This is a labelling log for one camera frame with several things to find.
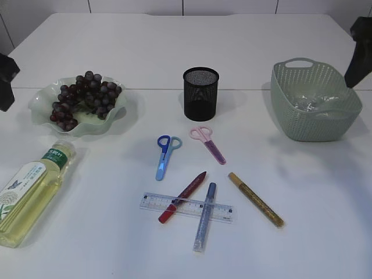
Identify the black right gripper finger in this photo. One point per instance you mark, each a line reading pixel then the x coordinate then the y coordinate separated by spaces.
pixel 360 65

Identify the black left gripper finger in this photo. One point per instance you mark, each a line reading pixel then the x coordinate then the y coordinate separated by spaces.
pixel 9 70

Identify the clear plastic sheet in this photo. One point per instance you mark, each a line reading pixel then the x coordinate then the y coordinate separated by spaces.
pixel 312 103

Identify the purple artificial grape bunch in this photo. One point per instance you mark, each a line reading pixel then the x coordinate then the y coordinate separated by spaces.
pixel 88 96

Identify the yellow tea bottle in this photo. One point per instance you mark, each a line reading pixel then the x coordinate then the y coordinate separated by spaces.
pixel 30 190

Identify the green wavy glass plate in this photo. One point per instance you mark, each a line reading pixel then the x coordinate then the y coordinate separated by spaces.
pixel 41 109

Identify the green plastic woven basket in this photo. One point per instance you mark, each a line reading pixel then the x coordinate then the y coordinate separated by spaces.
pixel 310 77

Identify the black mesh pen holder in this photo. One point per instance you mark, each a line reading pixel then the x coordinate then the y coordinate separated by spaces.
pixel 200 93

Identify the gold glitter pen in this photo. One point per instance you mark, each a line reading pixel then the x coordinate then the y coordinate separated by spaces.
pixel 256 200

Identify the clear plastic ruler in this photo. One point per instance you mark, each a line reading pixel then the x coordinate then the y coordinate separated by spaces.
pixel 186 207

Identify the red crayon pen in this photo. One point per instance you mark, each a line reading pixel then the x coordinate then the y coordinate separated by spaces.
pixel 171 209

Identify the blue glitter pen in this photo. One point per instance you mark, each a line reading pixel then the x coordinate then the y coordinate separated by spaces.
pixel 199 243

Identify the pink purple scissors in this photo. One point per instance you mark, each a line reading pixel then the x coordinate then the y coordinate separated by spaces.
pixel 203 134

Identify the blue scissors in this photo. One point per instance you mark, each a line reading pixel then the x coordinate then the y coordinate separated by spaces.
pixel 168 144

